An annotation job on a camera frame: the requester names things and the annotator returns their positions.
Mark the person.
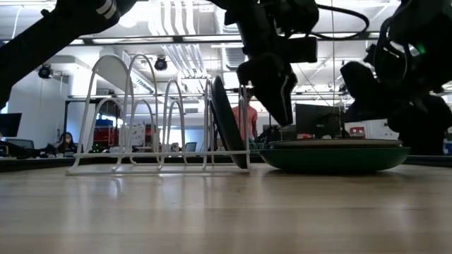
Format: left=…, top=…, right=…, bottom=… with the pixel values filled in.
left=231, top=87, right=258, bottom=142
left=52, top=132, right=78, bottom=156

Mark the black computer monitor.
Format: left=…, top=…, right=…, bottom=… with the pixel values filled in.
left=295, top=103, right=345, bottom=140
left=0, top=112, right=23, bottom=138

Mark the red white sign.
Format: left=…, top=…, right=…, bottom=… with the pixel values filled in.
left=349, top=126, right=367, bottom=139

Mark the thin hanging cable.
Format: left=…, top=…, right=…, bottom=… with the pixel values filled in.
left=331, top=0, right=335, bottom=107

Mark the dark blue glossy plate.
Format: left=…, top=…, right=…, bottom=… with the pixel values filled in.
left=208, top=75, right=250, bottom=169

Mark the white wire dish rack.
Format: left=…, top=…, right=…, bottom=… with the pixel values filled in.
left=66, top=52, right=252, bottom=176

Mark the black looped camera cable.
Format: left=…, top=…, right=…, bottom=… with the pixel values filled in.
left=310, top=3, right=370, bottom=40

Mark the black background stand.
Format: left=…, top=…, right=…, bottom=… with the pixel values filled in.
left=63, top=98, right=121, bottom=156

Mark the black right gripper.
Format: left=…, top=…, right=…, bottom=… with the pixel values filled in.
left=340, top=13, right=442, bottom=123

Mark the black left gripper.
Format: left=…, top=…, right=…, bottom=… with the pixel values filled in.
left=225, top=0, right=319, bottom=126

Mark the red cabinet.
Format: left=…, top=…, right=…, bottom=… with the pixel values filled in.
left=93, top=119, right=114, bottom=149

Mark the black aluminium table frame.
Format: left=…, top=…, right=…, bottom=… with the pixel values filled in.
left=0, top=154, right=452, bottom=174

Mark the large green plate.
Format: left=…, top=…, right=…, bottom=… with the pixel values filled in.
left=259, top=146, right=411, bottom=174

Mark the olive leaf pattern plate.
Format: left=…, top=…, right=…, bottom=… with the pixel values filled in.
left=268, top=142, right=403, bottom=149

